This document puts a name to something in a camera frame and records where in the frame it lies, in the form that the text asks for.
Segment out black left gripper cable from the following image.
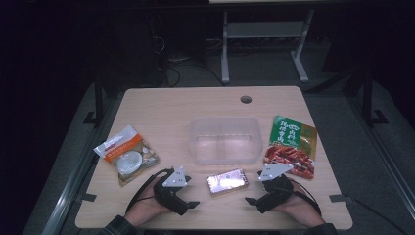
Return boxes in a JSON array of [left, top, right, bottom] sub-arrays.
[[125, 167, 175, 214]]

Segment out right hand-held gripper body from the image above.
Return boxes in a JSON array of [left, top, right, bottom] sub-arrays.
[[255, 164, 295, 214]]

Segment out person's right hand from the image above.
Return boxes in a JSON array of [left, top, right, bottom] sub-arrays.
[[274, 180, 327, 228]]

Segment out black metal stand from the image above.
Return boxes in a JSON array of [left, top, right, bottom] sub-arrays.
[[360, 67, 390, 126], [82, 72, 106, 126]]

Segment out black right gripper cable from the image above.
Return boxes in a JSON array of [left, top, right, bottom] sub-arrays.
[[292, 178, 324, 216]]

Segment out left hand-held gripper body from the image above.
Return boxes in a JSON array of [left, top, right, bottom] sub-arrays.
[[153, 165, 193, 216]]

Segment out green and red food packet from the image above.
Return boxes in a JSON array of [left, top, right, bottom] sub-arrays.
[[263, 115, 318, 180]]

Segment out black table cable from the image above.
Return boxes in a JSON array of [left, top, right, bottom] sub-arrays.
[[342, 195, 409, 235]]

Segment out person's left hand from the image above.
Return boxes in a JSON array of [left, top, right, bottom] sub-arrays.
[[123, 177, 174, 228]]

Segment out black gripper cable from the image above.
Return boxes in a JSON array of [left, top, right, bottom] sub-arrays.
[[125, 167, 175, 214], [292, 178, 324, 216]]

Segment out black floor cables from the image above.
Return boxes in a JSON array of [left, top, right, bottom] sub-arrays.
[[151, 33, 226, 88]]

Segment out white and orange food packet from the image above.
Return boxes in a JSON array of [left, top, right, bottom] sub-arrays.
[[93, 124, 161, 188]]

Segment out clear plastic container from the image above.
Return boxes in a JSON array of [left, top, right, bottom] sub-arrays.
[[189, 117, 264, 166]]

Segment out white metal stand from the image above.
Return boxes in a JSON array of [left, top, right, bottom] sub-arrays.
[[220, 9, 315, 84]]

